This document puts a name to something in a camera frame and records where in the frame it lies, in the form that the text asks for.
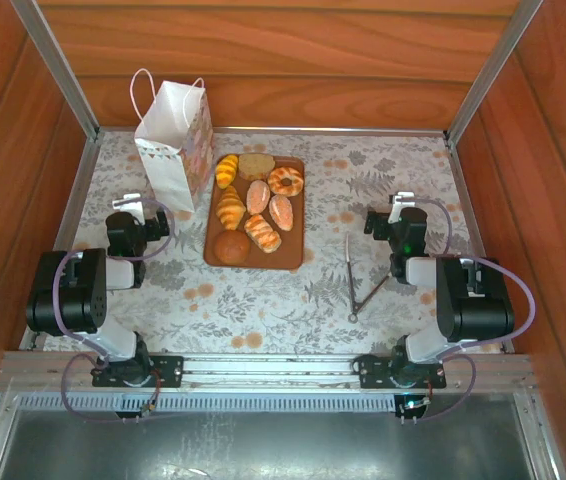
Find flat brown round fake bread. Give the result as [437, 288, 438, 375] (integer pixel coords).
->
[237, 152, 277, 182]

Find white slotted cable duct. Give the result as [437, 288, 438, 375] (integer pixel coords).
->
[16, 391, 517, 415]

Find pink glazed fake bread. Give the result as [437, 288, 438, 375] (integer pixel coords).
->
[245, 179, 272, 216]
[268, 193, 296, 233]

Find orange white striped fake bread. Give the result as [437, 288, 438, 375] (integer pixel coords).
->
[243, 213, 283, 255]

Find wide aluminium mounting rail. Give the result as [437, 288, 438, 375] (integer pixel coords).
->
[0, 351, 535, 397]

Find glazed fake donut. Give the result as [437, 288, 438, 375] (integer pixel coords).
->
[266, 166, 306, 197]

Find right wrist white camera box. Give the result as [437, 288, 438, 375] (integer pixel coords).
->
[388, 192, 416, 225]

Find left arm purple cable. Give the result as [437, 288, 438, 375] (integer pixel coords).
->
[51, 196, 177, 426]

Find grey metal sheet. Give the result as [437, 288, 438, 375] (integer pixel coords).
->
[0, 408, 539, 480]

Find small circuit board with LED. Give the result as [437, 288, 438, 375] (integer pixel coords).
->
[394, 394, 435, 427]

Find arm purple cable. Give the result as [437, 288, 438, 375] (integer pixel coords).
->
[410, 197, 538, 424]
[51, 196, 177, 426]

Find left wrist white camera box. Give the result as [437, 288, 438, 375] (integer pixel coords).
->
[112, 192, 144, 221]

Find floral printed tablecloth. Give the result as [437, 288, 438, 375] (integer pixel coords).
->
[40, 130, 507, 357]

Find brown wooden tray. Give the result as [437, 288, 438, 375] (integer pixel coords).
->
[202, 153, 307, 272]

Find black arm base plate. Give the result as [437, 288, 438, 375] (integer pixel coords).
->
[90, 352, 185, 390]
[354, 353, 449, 391]

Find yellow striped fake bread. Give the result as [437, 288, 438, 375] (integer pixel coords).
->
[214, 153, 241, 190]

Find brown round fake bun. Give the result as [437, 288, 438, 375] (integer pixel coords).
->
[213, 228, 253, 267]

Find rear aluminium frame rail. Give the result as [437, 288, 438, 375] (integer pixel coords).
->
[96, 125, 448, 137]

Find small cable connector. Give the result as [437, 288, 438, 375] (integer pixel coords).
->
[137, 394, 162, 419]

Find golden fake croissant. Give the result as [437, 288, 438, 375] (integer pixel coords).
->
[215, 184, 247, 232]

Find metal tongs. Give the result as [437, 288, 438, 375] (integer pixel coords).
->
[343, 231, 394, 324]

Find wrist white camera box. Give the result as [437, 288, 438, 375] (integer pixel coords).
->
[388, 192, 416, 225]
[112, 192, 144, 221]

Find side aluminium frame rail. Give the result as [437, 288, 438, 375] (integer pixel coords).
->
[18, 137, 105, 351]
[445, 140, 517, 351]

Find aluminium frame post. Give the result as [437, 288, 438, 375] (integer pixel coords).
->
[442, 0, 547, 146]
[10, 0, 102, 144]

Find white patterned paper bag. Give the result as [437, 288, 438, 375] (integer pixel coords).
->
[129, 67, 216, 215]

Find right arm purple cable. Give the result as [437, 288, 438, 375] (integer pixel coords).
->
[410, 197, 538, 424]

